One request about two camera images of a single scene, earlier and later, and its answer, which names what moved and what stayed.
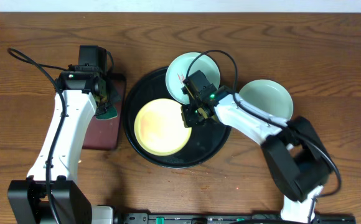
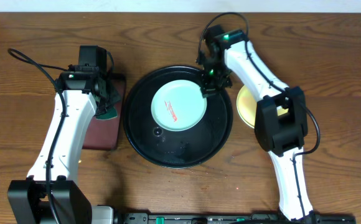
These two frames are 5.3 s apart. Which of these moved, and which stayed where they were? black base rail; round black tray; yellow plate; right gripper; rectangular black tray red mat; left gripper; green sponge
Moved: right gripper; yellow plate
Stayed: left gripper; black base rail; green sponge; round black tray; rectangular black tray red mat
